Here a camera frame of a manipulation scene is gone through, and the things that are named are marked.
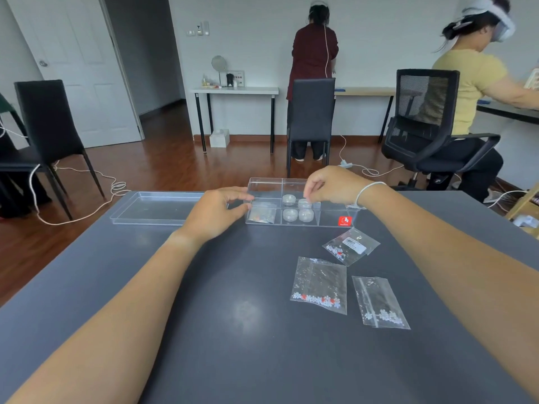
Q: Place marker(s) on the person's left hand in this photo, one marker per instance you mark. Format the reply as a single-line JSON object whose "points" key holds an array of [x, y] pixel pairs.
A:
{"points": [[208, 214]]}

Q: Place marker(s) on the person's right hand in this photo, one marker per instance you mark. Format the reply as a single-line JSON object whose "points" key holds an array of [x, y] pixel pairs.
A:
{"points": [[337, 185]]}

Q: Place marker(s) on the person's right fingers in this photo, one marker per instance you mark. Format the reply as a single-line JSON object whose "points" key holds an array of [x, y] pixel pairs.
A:
{"points": [[313, 191]]}

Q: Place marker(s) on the person's left thumb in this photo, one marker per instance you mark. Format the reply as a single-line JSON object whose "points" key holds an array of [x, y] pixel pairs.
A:
{"points": [[238, 211]]}

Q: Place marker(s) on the small clear round jar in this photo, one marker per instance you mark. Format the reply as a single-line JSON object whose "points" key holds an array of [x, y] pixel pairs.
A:
{"points": [[305, 204], [289, 199], [290, 214], [306, 214]]}

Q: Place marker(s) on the clear plastic organizer box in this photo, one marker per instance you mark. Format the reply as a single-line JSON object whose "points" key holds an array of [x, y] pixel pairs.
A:
{"points": [[332, 216]]}

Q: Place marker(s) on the person's right forearm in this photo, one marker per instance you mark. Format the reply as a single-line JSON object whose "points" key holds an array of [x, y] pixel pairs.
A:
{"points": [[454, 265]]}

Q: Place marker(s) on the person's left forearm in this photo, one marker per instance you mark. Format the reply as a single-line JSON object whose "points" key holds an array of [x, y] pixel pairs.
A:
{"points": [[118, 315]]}

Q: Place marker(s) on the small crumpled plastic bag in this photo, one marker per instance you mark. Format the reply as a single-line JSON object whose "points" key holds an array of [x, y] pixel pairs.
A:
{"points": [[261, 215]]}

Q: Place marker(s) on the labelled plastic bead bag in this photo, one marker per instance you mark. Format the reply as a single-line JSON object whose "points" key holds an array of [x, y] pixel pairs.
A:
{"points": [[353, 244]]}

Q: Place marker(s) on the black dining chair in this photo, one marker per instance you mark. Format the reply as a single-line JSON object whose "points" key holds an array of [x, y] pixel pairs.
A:
{"points": [[310, 117], [46, 121]]}

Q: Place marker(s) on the white tissue box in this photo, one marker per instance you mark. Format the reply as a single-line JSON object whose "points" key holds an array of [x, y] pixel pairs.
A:
{"points": [[219, 138]]}

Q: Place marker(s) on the clear plastic box lid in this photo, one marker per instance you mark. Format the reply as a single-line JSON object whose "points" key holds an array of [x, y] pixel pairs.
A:
{"points": [[156, 208]]}

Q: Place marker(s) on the red and white bead bag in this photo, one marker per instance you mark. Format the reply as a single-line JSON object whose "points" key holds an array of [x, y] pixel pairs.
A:
{"points": [[320, 284]]}

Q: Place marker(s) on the wooden top table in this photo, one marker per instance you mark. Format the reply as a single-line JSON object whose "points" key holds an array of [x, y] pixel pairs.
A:
{"points": [[366, 91]]}

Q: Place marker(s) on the white table with black legs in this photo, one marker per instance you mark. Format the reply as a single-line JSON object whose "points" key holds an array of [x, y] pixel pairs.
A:
{"points": [[236, 91]]}

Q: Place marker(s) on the black mesh office chair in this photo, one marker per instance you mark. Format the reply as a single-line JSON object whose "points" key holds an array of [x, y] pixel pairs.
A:
{"points": [[421, 121]]}

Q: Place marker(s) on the white bead plastic bag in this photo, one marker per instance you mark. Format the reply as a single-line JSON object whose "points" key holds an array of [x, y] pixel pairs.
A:
{"points": [[381, 305]]}

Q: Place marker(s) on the white framed display box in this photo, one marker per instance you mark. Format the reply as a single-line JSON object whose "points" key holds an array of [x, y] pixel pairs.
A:
{"points": [[236, 79]]}

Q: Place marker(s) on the round standing mirror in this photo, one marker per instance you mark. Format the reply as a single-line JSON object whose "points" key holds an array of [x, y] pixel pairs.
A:
{"points": [[218, 63]]}

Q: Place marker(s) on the white headset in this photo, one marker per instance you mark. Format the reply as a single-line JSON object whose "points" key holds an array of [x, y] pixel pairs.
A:
{"points": [[318, 3], [497, 16]]}

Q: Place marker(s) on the wooden rack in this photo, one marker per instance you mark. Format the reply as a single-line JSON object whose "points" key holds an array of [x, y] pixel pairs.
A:
{"points": [[524, 210]]}

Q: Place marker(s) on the dark desk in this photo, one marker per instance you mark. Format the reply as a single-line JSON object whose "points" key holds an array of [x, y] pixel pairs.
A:
{"points": [[509, 111]]}

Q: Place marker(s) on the white door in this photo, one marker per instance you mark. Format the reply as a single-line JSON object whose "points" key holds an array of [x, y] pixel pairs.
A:
{"points": [[71, 58]]}

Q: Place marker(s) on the wall switch panel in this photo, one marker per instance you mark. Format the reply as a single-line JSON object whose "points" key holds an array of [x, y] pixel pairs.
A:
{"points": [[198, 29]]}

